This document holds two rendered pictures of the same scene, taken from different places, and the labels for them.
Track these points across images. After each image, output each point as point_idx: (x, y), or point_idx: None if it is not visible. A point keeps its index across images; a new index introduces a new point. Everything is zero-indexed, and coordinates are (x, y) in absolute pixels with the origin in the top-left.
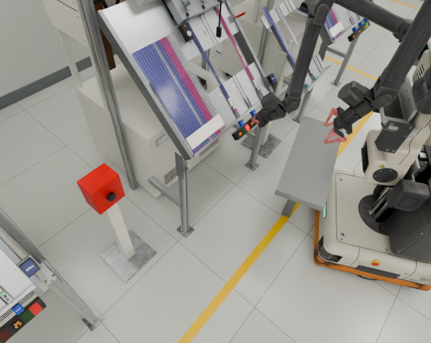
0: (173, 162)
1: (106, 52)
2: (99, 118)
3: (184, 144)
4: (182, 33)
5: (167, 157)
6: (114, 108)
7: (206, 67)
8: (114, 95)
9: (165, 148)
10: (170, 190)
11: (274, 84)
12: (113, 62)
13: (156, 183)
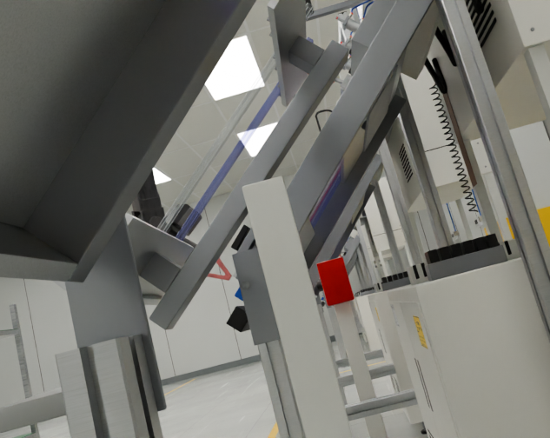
0: (427, 416)
1: (463, 153)
2: None
3: None
4: None
5: (414, 377)
6: (437, 239)
7: (518, 247)
8: (431, 216)
9: (403, 343)
10: (361, 402)
11: (243, 266)
12: (473, 174)
13: (392, 394)
